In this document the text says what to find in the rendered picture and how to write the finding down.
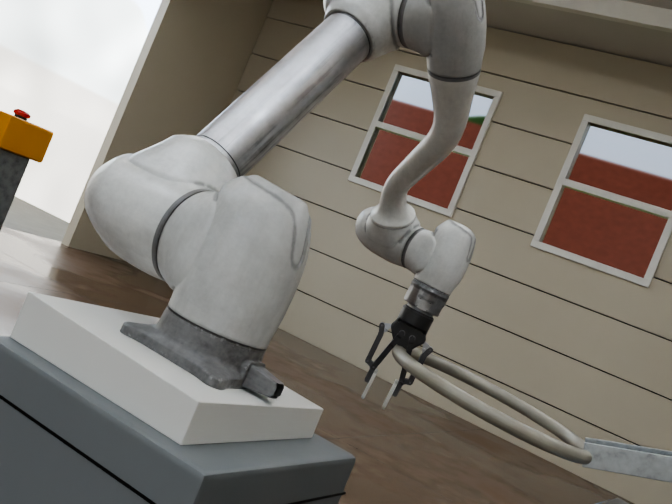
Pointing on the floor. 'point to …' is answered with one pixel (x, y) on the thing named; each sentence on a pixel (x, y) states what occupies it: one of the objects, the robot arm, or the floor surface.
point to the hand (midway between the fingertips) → (379, 390)
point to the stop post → (18, 154)
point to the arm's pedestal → (138, 451)
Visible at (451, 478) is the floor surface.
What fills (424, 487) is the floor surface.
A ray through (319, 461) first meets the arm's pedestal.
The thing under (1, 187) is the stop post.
